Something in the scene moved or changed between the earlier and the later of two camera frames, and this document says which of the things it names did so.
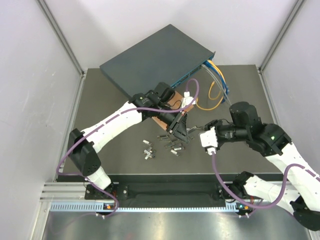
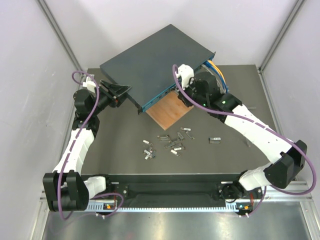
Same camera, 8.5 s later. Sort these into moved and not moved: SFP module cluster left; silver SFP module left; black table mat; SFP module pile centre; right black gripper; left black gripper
Moved: left black gripper; right black gripper
Not moved: SFP module cluster left; SFP module pile centre; silver SFP module left; black table mat
